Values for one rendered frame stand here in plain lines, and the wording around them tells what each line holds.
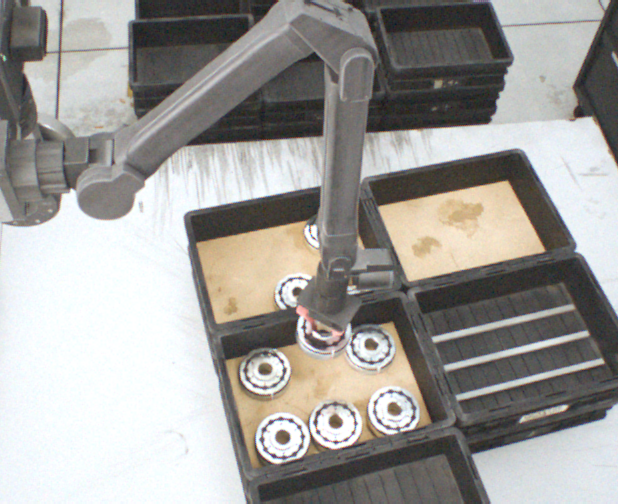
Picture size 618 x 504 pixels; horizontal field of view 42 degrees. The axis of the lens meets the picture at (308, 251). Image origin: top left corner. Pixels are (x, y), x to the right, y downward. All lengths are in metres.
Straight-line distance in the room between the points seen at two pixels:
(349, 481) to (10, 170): 0.84
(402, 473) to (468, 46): 1.67
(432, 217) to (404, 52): 1.01
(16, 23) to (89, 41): 2.26
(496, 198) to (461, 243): 0.17
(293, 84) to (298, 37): 1.79
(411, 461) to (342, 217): 0.57
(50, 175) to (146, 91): 1.41
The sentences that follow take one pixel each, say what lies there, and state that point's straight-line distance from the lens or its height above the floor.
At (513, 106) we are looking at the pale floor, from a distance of 3.40.
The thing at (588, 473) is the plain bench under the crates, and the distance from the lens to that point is 1.82.
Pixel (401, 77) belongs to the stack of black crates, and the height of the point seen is 0.55.
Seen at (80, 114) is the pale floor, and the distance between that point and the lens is 3.27.
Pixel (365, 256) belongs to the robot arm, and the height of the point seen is 1.21.
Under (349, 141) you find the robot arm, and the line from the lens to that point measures 1.11.
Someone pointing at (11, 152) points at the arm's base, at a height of 1.49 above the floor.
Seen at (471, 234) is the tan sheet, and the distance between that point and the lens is 1.87.
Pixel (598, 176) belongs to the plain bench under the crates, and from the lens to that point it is 2.27.
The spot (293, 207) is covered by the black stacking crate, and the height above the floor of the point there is 0.89.
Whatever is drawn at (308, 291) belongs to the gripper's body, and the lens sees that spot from 1.42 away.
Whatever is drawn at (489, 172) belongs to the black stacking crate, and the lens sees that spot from 1.94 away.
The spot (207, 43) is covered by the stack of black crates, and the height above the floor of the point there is 0.49.
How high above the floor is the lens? 2.30
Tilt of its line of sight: 56 degrees down
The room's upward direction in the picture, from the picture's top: 5 degrees clockwise
